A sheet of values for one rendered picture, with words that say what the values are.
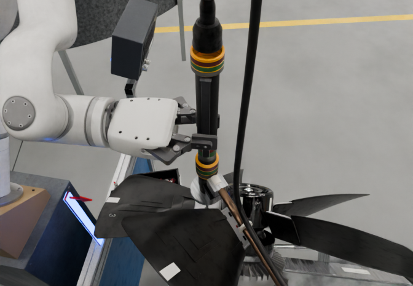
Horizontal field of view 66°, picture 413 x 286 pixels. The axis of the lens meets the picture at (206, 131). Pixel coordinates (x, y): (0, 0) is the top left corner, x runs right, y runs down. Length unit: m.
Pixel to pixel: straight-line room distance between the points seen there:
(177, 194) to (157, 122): 0.34
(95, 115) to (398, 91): 2.86
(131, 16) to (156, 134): 0.83
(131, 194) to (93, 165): 1.54
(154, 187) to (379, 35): 3.20
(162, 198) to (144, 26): 0.67
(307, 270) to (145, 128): 0.51
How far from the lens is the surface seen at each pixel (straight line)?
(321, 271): 0.84
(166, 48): 3.18
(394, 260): 0.70
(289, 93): 2.79
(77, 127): 0.53
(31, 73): 0.49
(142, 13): 1.30
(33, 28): 0.55
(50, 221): 1.17
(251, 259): 0.75
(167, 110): 0.52
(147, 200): 0.82
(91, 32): 2.39
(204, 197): 0.67
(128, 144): 0.50
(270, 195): 0.75
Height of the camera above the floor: 1.90
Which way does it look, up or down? 52 degrees down
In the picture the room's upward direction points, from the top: straight up
